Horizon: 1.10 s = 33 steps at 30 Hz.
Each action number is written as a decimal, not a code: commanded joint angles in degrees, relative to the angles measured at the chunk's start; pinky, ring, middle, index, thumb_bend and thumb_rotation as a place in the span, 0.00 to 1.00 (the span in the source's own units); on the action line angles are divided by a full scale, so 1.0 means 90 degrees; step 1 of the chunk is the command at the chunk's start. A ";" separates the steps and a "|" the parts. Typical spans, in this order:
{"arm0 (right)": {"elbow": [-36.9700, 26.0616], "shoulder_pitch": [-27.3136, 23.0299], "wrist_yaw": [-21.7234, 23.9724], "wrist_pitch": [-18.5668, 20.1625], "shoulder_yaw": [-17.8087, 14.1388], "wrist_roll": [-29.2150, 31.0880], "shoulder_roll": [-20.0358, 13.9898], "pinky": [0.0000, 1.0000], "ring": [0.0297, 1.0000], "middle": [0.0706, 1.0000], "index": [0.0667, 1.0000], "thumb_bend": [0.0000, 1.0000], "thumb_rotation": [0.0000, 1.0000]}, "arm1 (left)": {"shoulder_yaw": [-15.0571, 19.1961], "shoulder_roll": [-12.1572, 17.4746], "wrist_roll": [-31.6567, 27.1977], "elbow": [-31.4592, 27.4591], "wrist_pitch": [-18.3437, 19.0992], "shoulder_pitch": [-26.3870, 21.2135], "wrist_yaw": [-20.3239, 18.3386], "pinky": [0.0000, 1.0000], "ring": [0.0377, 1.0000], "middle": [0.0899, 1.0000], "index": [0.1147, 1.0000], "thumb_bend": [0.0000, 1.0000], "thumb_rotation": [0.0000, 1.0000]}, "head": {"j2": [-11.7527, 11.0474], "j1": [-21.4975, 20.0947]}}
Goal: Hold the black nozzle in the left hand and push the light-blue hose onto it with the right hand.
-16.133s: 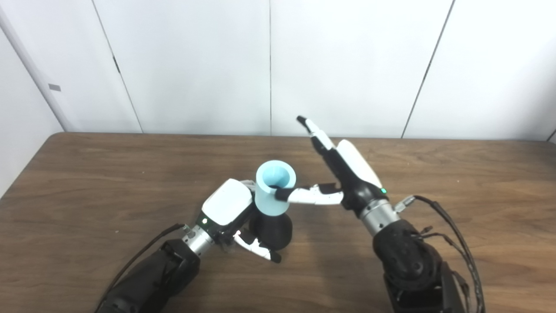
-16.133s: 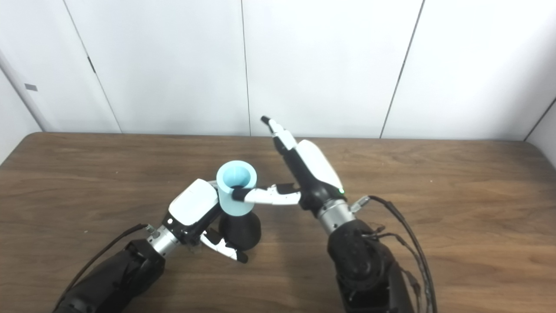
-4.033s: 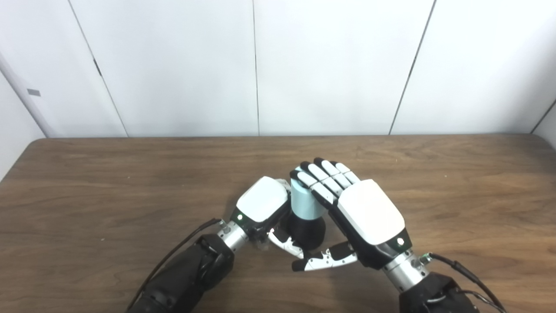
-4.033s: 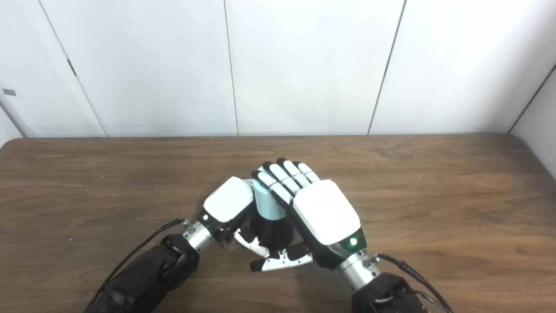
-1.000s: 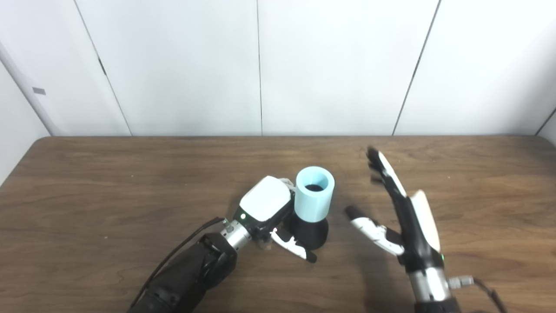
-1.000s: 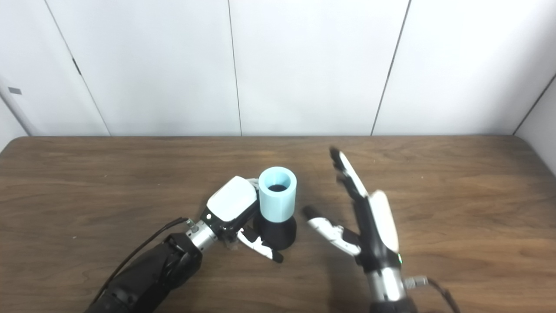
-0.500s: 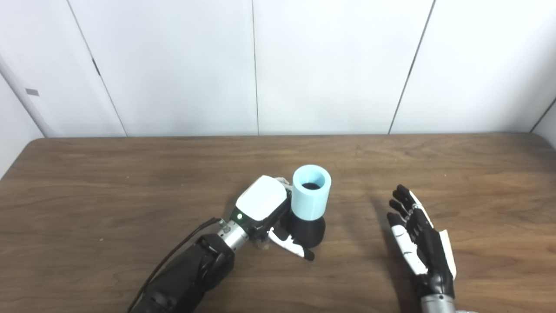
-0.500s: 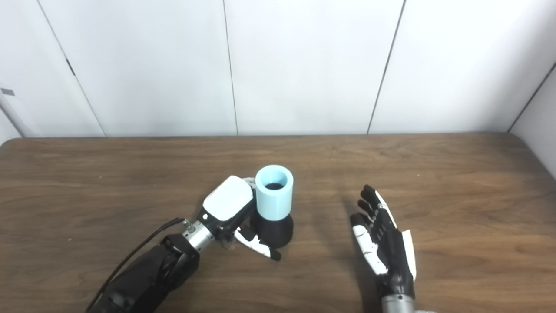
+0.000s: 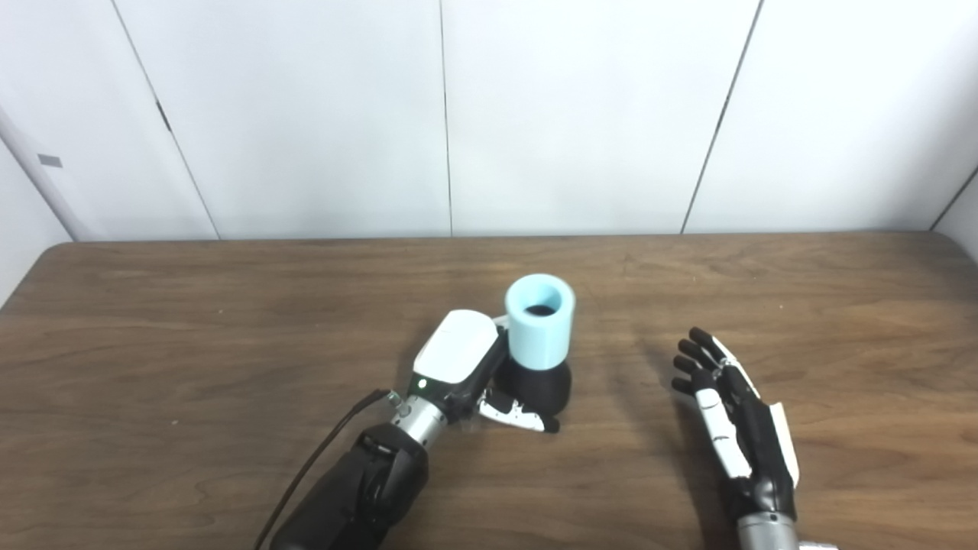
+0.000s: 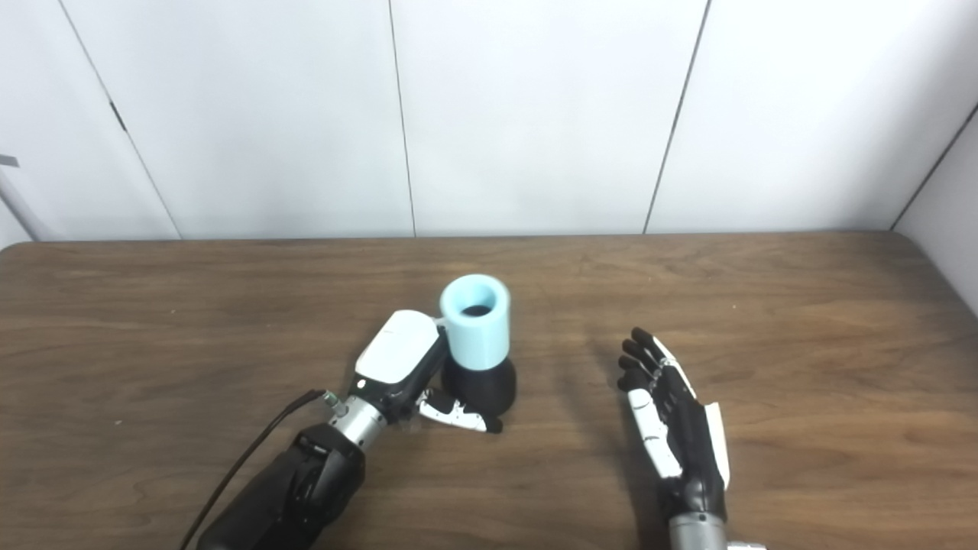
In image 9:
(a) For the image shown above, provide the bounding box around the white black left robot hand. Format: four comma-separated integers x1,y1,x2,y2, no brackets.
407,309,560,434

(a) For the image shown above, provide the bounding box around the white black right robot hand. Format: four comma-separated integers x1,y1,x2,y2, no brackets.
672,327,800,524

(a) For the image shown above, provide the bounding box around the light blue cylinder cup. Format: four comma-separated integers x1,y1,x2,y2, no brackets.
504,273,576,372

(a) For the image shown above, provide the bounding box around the black funnel-shaped nozzle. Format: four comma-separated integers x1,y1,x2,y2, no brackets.
497,357,572,417

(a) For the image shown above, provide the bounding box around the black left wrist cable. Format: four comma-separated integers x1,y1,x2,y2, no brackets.
254,389,402,550

